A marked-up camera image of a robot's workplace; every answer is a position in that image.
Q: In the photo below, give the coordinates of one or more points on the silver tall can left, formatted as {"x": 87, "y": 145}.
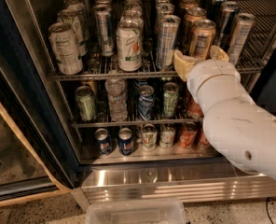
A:
{"x": 105, "y": 28}

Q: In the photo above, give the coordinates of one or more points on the middle wire shelf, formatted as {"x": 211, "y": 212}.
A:
{"x": 104, "y": 120}

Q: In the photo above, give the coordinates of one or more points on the left pepsi can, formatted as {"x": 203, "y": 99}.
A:
{"x": 103, "y": 141}

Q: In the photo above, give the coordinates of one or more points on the bottom white can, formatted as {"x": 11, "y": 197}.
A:
{"x": 167, "y": 134}

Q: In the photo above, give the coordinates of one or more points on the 7up can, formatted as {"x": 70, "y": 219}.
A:
{"x": 149, "y": 137}
{"x": 133, "y": 15}
{"x": 129, "y": 46}

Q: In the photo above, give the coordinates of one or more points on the clear water bottle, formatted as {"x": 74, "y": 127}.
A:
{"x": 117, "y": 99}

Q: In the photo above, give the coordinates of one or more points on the bottom 7up can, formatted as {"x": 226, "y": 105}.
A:
{"x": 149, "y": 137}

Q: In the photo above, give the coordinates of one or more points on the bottom right orange can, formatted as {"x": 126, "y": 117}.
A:
{"x": 202, "y": 141}

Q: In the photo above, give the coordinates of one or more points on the blue white can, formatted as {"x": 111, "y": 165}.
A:
{"x": 145, "y": 104}

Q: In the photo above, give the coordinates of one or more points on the front silver tall can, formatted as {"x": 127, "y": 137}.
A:
{"x": 167, "y": 37}

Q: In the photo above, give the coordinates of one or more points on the bottom left orange can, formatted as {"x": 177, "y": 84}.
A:
{"x": 187, "y": 134}

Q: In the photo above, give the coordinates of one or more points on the front 7up can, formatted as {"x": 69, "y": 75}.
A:
{"x": 129, "y": 46}

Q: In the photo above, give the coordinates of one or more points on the top wire shelf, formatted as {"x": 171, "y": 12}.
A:
{"x": 251, "y": 61}

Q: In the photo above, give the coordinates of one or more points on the silver tall can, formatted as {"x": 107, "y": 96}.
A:
{"x": 105, "y": 28}
{"x": 163, "y": 9}
{"x": 167, "y": 37}

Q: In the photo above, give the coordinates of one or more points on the green can middle shelf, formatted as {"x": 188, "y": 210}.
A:
{"x": 86, "y": 103}

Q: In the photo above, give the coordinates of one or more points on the pepsi can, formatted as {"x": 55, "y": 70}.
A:
{"x": 103, "y": 141}
{"x": 125, "y": 141}

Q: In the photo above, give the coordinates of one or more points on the orange tall can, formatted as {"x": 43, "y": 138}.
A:
{"x": 192, "y": 14}
{"x": 201, "y": 38}
{"x": 186, "y": 4}

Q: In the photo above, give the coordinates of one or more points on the open glass fridge door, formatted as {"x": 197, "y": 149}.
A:
{"x": 37, "y": 142}

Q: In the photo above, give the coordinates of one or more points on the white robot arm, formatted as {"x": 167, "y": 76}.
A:
{"x": 233, "y": 123}

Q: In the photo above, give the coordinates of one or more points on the right pepsi can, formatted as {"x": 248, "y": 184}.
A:
{"x": 125, "y": 141}

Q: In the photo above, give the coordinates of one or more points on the clear plastic bin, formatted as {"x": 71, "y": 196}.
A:
{"x": 152, "y": 211}

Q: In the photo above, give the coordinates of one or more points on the front white can left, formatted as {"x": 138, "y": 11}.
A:
{"x": 62, "y": 39}

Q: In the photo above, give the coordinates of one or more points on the front right silver can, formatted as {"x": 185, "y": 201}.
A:
{"x": 241, "y": 28}

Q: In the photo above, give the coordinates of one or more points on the light green can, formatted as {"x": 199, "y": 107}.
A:
{"x": 170, "y": 98}

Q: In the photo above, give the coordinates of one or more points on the orange soda can middle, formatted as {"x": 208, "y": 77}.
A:
{"x": 192, "y": 108}

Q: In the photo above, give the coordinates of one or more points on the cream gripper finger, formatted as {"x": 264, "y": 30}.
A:
{"x": 183, "y": 64}
{"x": 216, "y": 53}

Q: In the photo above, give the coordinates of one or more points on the stainless fridge base panel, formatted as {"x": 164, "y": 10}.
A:
{"x": 191, "y": 181}

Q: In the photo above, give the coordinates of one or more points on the wire shelf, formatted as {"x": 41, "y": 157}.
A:
{"x": 251, "y": 61}
{"x": 104, "y": 120}

